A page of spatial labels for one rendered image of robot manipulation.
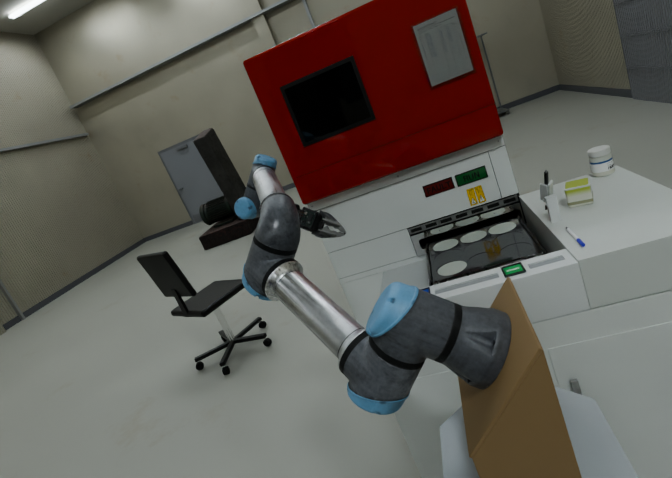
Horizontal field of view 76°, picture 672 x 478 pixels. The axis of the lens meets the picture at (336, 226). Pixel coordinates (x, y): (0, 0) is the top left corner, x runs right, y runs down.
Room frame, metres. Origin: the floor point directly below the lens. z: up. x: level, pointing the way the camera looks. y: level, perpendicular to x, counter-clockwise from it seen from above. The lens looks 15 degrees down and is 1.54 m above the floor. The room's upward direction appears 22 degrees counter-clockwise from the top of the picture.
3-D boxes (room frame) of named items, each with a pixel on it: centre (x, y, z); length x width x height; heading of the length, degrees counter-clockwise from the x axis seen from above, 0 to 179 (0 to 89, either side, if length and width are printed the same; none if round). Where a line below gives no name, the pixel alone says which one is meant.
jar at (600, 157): (1.45, -0.97, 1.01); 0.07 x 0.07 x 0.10
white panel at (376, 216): (1.69, -0.31, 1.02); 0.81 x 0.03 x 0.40; 74
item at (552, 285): (1.09, -0.28, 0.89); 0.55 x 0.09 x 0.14; 74
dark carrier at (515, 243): (1.43, -0.44, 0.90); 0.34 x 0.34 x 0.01; 74
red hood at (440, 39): (2.00, -0.40, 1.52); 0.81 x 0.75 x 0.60; 74
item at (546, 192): (1.25, -0.65, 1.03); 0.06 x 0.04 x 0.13; 164
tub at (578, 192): (1.30, -0.77, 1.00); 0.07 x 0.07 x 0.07; 55
